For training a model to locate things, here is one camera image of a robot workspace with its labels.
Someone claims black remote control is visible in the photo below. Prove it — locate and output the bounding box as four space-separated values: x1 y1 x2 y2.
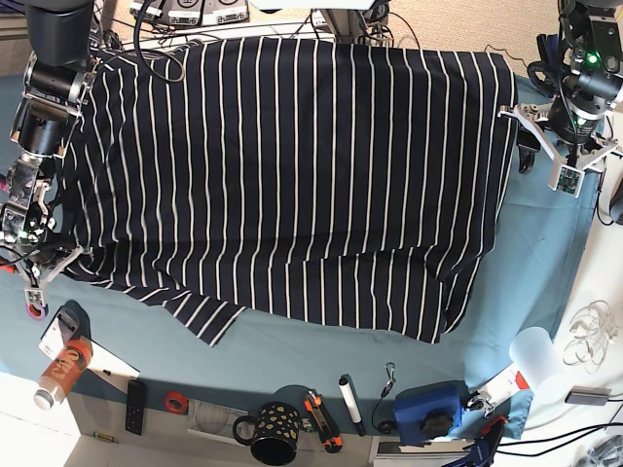
126 379 147 436

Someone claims black yellow patterned mug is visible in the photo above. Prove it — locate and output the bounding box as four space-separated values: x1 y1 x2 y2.
233 402 301 466

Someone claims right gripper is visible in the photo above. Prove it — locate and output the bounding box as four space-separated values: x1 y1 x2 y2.
1 229 92 307

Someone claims blue table cloth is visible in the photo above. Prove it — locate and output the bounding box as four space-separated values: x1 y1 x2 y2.
0 54 605 439

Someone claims white phone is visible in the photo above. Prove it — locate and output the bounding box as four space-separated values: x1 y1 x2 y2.
38 307 80 360

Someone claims orange black utility knife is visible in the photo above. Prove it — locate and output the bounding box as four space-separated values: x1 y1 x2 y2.
304 389 343 454

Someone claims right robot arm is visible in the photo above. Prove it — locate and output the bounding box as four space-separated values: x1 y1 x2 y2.
1 1 97 320

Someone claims translucent plastic cup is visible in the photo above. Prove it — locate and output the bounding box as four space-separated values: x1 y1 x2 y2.
509 327 570 405

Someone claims orange tape roll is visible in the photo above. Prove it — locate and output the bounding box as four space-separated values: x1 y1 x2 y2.
164 391 189 415

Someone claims white cable bundle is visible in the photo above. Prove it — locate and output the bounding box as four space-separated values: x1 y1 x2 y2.
562 300 617 375

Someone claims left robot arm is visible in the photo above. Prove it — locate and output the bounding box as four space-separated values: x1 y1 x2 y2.
497 1 622 198

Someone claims black lanyard with clip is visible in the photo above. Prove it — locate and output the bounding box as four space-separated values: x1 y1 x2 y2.
371 361 397 435

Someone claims blue handled clamp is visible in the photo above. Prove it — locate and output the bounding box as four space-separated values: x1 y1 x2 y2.
444 415 508 467

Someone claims white marker pen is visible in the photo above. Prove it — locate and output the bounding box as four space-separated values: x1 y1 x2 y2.
339 375 366 437

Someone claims blue box with knob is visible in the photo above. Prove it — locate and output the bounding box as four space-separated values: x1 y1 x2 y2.
392 384 464 446

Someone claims purple tape roll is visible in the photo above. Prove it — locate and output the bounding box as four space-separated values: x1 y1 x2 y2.
25 304 49 321

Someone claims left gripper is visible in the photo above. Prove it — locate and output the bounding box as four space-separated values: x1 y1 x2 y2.
497 96 622 198

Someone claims orange drink bottle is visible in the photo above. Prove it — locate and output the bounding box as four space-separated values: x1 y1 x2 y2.
33 337 92 411

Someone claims navy white striped t-shirt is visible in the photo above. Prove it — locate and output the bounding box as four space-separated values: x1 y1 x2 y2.
61 37 516 344

